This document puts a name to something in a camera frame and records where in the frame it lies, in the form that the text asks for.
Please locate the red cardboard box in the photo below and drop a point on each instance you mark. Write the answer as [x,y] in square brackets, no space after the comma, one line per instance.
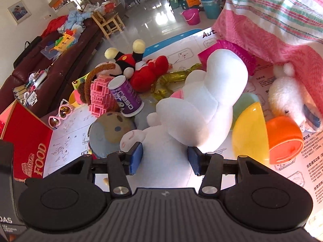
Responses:
[25,131]

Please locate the purple can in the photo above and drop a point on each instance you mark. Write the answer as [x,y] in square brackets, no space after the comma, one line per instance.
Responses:
[126,95]

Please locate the white plush toy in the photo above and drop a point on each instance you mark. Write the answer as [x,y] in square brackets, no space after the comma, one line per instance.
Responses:
[201,100]

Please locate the pink heart-shaped sunglasses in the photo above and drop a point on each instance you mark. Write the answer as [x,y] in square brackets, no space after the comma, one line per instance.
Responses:
[66,111]

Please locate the green yellow foam craft box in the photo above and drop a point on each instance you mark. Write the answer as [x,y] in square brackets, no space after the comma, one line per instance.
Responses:
[79,80]

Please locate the yellow plastic shell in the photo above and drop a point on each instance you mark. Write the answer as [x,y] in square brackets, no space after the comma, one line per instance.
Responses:
[249,133]

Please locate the dark red leather sofa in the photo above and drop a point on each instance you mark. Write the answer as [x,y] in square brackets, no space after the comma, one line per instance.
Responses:
[63,63]

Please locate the black bag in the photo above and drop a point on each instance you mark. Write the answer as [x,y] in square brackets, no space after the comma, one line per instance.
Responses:
[26,51]

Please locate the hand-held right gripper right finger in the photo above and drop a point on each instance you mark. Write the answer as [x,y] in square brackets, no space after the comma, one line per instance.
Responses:
[195,160]

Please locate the white duck plush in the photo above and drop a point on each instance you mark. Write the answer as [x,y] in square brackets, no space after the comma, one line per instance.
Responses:
[287,98]

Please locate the blue clothes pile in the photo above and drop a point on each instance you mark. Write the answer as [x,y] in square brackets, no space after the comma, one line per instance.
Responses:
[75,21]

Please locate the blue foil balloon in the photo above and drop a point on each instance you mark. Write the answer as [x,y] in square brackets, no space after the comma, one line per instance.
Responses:
[111,128]

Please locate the brown plush monkey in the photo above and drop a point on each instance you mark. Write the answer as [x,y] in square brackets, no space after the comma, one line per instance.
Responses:
[82,90]

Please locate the black mouse plush red shorts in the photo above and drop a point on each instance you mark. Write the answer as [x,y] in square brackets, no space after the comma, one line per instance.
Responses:
[126,59]

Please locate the red cloth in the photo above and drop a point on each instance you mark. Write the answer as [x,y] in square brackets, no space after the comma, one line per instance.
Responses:
[54,25]

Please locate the blue children's table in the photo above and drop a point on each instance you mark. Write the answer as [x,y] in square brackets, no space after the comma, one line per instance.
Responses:
[156,46]

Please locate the teal bag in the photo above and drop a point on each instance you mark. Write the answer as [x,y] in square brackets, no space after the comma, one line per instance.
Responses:
[174,1]

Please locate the pink building block toy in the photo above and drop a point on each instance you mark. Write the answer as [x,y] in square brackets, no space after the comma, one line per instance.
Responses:
[98,93]

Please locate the wooden chair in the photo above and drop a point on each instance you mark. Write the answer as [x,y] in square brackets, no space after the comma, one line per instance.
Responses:
[108,25]

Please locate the clear plastic box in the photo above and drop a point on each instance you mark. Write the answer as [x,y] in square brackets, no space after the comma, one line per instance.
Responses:
[50,53]

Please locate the gold foil balloon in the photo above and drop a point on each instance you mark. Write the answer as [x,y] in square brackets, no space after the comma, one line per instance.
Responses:
[174,77]

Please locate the orange plastic cup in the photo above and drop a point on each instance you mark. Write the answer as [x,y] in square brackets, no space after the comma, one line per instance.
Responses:
[285,141]

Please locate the pale green plastic shell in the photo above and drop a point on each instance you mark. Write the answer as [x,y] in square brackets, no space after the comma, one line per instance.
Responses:
[246,100]

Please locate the pink striped towel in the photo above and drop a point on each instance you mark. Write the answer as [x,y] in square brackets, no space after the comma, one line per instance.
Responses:
[272,12]

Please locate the framed wall picture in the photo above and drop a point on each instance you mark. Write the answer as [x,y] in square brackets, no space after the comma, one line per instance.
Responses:
[17,12]

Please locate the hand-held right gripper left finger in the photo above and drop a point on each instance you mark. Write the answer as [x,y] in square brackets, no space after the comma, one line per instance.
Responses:
[135,156]

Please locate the red plush toy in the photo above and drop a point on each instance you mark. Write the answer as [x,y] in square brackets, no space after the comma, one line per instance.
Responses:
[149,75]

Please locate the blue bucket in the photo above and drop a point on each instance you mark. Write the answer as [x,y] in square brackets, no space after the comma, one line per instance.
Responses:
[212,8]

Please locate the pile of small toys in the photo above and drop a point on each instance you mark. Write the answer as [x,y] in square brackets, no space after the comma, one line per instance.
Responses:
[30,85]

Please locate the yellow colourful toy building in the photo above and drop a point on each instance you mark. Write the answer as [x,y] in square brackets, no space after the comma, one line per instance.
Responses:
[65,40]

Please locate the pink bucket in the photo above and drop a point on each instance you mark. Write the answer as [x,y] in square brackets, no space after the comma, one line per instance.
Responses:
[191,17]

